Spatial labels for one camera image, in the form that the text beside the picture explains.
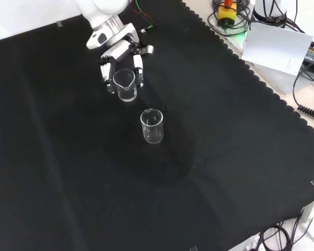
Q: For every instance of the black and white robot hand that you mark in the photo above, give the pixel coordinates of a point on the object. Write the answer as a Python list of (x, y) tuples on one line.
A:
[(120, 51)]

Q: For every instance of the clear glass beaker with spout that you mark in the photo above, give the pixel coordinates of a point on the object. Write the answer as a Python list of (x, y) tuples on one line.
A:
[(125, 91)]

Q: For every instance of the clear glass graduated beaker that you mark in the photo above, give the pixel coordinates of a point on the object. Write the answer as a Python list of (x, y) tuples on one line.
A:
[(151, 130)]

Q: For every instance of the yellow stop button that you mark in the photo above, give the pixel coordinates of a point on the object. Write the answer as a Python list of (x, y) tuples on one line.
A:
[(227, 14)]

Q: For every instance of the black bench cloth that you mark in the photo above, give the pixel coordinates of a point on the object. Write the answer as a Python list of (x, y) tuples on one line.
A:
[(94, 170)]

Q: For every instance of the white device base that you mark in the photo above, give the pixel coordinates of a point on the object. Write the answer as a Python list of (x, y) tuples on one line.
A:
[(267, 10)]

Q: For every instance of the pale board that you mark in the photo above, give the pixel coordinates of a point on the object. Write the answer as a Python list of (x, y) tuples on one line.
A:
[(274, 47)]

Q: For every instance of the grey flat box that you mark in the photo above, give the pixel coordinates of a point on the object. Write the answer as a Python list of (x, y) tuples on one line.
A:
[(277, 79)]

